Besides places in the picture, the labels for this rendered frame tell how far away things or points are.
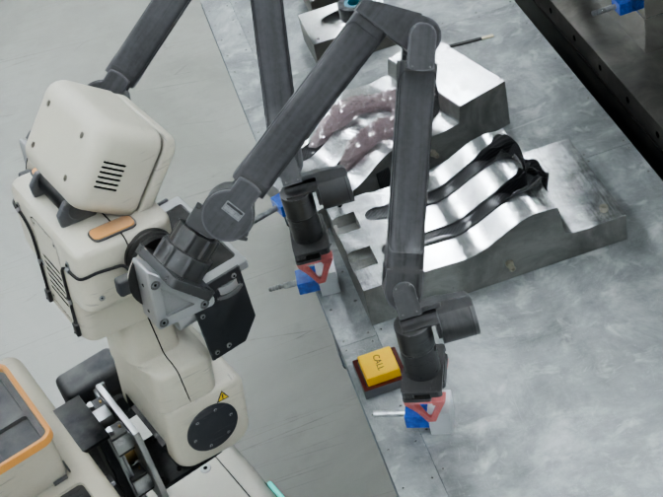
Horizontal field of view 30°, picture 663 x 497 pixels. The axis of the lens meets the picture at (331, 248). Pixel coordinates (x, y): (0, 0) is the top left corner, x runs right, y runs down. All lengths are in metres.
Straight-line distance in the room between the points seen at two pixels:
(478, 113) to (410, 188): 0.75
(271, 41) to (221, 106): 2.22
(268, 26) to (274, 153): 0.38
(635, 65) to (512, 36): 0.30
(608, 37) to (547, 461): 1.21
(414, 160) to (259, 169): 0.23
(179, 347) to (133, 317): 0.14
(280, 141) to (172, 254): 0.23
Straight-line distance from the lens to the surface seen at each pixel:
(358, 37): 1.82
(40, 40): 5.12
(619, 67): 2.80
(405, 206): 1.85
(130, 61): 2.17
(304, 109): 1.82
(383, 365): 2.13
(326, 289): 2.32
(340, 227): 2.37
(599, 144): 2.57
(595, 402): 2.08
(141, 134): 1.90
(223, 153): 4.14
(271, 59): 2.16
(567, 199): 2.35
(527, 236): 2.24
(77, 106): 1.94
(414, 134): 1.84
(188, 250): 1.85
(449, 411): 2.02
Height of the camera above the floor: 2.39
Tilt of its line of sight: 41 degrees down
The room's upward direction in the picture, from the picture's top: 15 degrees counter-clockwise
